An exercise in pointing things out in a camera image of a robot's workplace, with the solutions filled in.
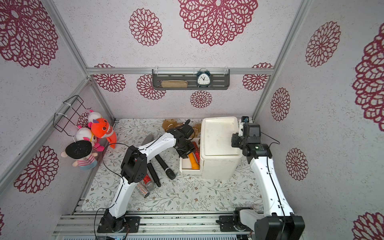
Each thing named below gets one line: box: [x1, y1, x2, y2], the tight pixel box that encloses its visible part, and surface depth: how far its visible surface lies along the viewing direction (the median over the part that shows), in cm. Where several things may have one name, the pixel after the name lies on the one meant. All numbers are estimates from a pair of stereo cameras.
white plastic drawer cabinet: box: [200, 116, 243, 180], surface depth 80 cm
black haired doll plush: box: [61, 140, 98, 171], surface depth 80 cm
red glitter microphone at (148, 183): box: [142, 173, 156, 192], surface depth 85 cm
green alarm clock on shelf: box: [196, 70, 212, 88], surface depth 92 cm
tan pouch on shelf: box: [161, 80, 188, 88], surface depth 90 cm
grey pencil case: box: [141, 134, 154, 146], surface depth 108 cm
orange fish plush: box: [91, 118, 118, 149], surface depth 92 cm
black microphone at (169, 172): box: [155, 154, 176, 180], surface depth 91 cm
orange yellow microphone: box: [188, 152, 200, 170], surface depth 94 cm
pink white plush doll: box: [76, 110, 105, 152], surface depth 88 cm
